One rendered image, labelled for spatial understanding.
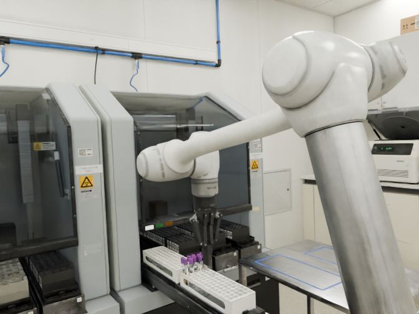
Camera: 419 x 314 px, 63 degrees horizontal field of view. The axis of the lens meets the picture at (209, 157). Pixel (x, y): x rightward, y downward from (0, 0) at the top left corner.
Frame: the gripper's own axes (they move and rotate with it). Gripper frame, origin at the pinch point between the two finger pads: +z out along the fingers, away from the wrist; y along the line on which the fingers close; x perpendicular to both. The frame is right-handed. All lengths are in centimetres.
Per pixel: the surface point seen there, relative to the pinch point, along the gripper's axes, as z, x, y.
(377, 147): -26, 68, 233
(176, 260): 8.3, 22.8, 0.8
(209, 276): 8.2, 0.7, 0.9
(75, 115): -50, 40, -30
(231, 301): 8.1, -17.9, -4.4
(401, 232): 46, 45, 229
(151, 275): 15.2, 31.0, -6.7
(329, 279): 12.5, -20.4, 38.4
